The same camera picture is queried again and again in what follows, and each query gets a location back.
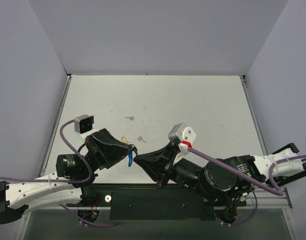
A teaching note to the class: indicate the blue key tag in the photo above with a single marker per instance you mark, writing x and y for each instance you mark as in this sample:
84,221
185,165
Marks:
130,159

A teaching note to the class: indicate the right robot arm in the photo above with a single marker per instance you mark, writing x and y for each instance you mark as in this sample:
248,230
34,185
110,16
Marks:
222,182

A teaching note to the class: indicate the loose silver key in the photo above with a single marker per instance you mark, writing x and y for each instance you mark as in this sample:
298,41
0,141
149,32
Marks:
140,138
131,118

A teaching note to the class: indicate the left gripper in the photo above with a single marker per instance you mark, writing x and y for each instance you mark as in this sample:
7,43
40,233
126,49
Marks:
93,146

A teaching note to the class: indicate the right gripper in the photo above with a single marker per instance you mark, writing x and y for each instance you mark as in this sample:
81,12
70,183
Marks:
167,164

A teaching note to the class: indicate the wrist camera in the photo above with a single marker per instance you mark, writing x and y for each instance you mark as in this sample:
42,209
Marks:
84,126
183,137

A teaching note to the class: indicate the loose silver key centre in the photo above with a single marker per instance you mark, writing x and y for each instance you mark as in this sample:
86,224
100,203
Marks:
140,138

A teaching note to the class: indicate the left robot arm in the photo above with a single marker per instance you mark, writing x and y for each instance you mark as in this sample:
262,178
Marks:
71,183

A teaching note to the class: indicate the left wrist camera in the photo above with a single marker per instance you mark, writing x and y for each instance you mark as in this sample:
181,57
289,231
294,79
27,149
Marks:
84,126

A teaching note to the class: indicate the loose silver key rear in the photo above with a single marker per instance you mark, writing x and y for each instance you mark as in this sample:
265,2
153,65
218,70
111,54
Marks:
131,118

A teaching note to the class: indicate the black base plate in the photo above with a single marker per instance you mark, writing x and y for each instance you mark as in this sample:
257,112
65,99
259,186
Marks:
149,202

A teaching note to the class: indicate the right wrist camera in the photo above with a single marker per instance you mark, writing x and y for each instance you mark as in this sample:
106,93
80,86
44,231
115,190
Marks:
183,137

